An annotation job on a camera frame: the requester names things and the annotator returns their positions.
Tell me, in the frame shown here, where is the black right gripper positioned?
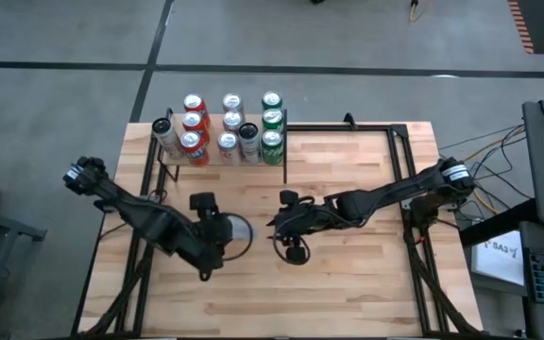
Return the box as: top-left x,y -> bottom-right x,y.
265,190 -> 325,265

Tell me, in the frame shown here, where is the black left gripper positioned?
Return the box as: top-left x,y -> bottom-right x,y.
177,191 -> 235,283

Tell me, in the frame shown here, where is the green Sprite can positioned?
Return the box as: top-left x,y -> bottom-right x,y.
261,128 -> 285,166
261,108 -> 285,133
261,90 -> 283,112

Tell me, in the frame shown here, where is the red Fanta can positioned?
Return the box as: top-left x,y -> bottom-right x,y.
181,110 -> 211,138
179,130 -> 211,167
182,93 -> 211,118

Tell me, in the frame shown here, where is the silver white can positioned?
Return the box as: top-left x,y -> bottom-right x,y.
217,130 -> 243,167

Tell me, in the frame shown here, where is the white Celsius Arctic Vibe can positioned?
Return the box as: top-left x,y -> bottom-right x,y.
238,122 -> 263,165

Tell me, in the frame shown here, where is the pink silver can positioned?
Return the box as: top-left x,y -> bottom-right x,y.
222,110 -> 246,134

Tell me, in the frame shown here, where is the white Celsius can black lid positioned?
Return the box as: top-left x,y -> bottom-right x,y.
151,117 -> 186,162

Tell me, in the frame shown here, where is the silver Diet Coke can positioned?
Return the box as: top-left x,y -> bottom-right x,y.
221,92 -> 246,114

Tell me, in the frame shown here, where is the wooden shelf board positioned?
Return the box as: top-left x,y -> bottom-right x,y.
164,112 -> 285,167

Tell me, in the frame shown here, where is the grey metal side table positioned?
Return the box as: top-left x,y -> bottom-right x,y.
0,202 -> 49,332

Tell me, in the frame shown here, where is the black support beam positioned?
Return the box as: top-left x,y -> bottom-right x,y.
460,197 -> 537,247

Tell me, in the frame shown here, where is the white paper sign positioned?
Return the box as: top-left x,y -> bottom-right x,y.
469,229 -> 526,287

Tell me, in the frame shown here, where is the wooden shelf with black frame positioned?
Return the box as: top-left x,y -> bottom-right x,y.
151,107 -> 289,186

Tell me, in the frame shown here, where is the black aluminium table frame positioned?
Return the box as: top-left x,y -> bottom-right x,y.
71,112 -> 484,339

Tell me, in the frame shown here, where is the black cable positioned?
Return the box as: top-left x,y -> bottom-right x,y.
436,123 -> 526,152

